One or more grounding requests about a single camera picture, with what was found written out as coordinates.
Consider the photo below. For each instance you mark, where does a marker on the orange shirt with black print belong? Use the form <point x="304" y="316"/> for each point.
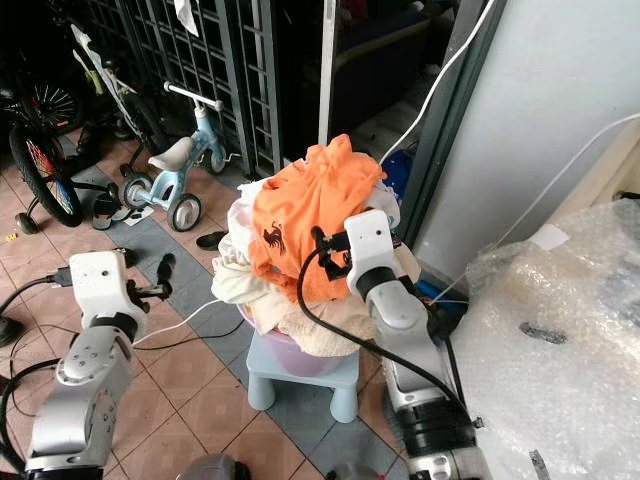
<point x="300" y="210"/>

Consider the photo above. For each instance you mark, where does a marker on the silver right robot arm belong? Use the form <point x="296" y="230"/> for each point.
<point x="410" y="340"/>

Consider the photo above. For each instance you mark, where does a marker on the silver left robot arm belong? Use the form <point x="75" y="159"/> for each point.
<point x="75" y="400"/>

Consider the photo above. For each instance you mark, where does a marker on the black slipper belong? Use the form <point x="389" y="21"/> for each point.
<point x="213" y="239"/>

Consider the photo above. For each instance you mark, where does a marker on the beige towel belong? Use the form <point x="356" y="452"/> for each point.
<point x="315" y="330"/>

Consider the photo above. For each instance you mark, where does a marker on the white cloth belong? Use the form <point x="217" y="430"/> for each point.
<point x="236" y="235"/>

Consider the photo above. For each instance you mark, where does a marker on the black sandal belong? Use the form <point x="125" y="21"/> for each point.
<point x="110" y="207"/>

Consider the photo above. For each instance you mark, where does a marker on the purple plastic laundry basin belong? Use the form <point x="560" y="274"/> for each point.
<point x="295" y="360"/>

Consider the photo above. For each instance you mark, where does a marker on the blue plastic bag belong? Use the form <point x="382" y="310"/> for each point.
<point x="395" y="175"/>

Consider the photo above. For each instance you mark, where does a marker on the light blue children's tricycle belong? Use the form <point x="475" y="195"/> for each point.
<point x="180" y="165"/>

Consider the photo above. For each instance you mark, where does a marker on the light blue plastic stool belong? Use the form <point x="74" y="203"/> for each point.
<point x="305" y="388"/>

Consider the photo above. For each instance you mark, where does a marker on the dark clog shoe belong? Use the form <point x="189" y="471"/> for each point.
<point x="8" y="331"/>

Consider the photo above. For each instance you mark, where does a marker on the black children's bicycle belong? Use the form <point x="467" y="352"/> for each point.
<point x="40" y="175"/>

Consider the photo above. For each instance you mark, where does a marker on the silver metal pole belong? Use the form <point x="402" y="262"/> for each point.
<point x="326" y="70"/>

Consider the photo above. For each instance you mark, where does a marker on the grey left robot knee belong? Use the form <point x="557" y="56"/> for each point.
<point x="210" y="469"/>

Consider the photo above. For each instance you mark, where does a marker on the white paper label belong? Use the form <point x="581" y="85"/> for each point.
<point x="550" y="237"/>

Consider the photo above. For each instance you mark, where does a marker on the black metal grid gate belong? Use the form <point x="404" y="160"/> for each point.
<point x="210" y="60"/>

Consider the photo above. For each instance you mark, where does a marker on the clear bubble wrap bundle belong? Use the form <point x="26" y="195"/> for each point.
<point x="560" y="370"/>

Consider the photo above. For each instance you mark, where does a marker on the white paper tag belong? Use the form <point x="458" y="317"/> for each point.
<point x="186" y="16"/>

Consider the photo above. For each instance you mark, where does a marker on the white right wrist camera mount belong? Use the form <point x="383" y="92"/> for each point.
<point x="370" y="238"/>

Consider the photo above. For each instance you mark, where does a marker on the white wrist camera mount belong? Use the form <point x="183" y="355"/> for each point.
<point x="370" y="238"/>
<point x="105" y="283"/>

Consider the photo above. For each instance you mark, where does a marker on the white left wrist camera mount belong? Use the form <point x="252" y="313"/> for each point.
<point x="105" y="283"/>

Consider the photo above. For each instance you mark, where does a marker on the dark grey door frame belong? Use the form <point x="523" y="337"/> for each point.
<point x="455" y="110"/>

